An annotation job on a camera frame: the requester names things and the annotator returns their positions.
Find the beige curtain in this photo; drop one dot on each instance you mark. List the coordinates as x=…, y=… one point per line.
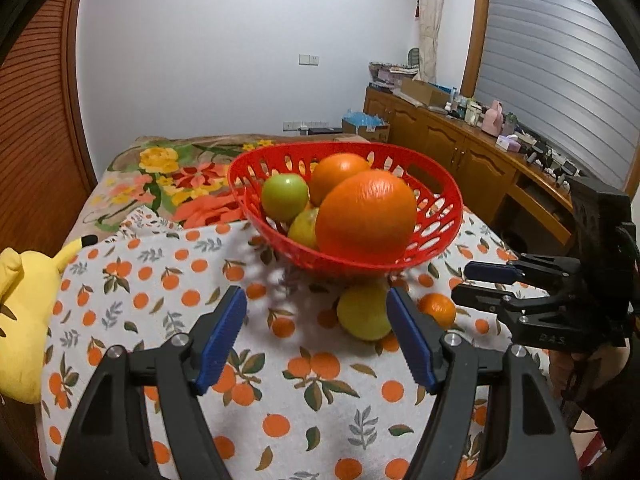
x=430, y=35

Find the orange print tablecloth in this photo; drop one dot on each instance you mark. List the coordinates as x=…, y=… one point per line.
x=280, y=460

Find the white wall switch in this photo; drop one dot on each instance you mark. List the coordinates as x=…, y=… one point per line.
x=308, y=59

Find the small yellow-green fruit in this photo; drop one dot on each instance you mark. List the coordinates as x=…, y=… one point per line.
x=362, y=312

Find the small tangerine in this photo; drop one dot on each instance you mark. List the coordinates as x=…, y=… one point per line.
x=437, y=308

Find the small pink box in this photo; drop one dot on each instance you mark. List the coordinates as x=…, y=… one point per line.
x=508, y=143

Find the person's right forearm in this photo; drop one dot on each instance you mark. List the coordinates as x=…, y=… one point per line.
x=620, y=435

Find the large yellow-green apple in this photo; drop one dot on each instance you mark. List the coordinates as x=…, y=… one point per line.
x=305, y=230

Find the large orange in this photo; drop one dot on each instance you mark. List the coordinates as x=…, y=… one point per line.
x=367, y=217
x=337, y=175

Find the wooden window frame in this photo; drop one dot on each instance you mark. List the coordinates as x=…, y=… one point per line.
x=475, y=35

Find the floral blanket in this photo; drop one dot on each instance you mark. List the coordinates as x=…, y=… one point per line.
x=165, y=180

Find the grey window blind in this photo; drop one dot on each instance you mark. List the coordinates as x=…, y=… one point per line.
x=550, y=60

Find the pink bottle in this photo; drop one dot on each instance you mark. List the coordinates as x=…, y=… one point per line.
x=492, y=119

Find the white wall outlets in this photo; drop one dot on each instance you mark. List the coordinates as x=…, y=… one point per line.
x=305, y=125

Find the small green apple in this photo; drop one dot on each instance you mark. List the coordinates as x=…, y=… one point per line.
x=284, y=197

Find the wooden slatted wardrobe door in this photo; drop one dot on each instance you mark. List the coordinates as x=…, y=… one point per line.
x=40, y=110

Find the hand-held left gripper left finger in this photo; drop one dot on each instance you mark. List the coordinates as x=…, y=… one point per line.
x=222, y=340

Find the cardboard box with blue items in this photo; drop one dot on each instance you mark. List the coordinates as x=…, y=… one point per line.
x=365, y=129

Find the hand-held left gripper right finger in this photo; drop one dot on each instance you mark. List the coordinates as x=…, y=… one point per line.
x=412, y=340

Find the yellow plush toy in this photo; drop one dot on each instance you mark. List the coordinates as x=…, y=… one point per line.
x=20, y=320

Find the wooden sideboard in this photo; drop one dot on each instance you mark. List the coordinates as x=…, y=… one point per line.
x=450, y=150

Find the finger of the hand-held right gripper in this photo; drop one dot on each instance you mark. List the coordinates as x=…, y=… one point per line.
x=490, y=271
x=480, y=297

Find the green desk fan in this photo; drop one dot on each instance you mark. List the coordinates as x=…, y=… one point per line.
x=413, y=57

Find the person's right hand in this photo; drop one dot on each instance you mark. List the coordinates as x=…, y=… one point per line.
x=600, y=370

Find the pile of papers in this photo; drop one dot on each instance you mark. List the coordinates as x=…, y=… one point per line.
x=390, y=72

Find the white jar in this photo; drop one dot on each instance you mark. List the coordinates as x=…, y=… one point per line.
x=471, y=111

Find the black grey device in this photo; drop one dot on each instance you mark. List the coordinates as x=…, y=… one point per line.
x=565, y=171
x=537, y=154

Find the red perforated plastic basket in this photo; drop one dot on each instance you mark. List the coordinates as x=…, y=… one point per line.
x=320, y=262

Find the open cardboard box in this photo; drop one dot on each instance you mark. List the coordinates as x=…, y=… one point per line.
x=420, y=91

